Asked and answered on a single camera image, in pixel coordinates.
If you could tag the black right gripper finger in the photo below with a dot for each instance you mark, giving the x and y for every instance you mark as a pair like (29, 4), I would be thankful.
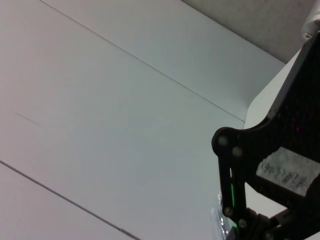
(297, 225)
(225, 190)

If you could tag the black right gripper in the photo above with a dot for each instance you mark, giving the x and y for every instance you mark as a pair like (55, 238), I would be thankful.
(290, 112)

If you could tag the clear green-zip document bag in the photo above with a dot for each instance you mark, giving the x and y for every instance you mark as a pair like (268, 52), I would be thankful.
(219, 218)

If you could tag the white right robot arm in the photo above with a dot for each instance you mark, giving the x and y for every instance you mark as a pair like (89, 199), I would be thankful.
(313, 20)

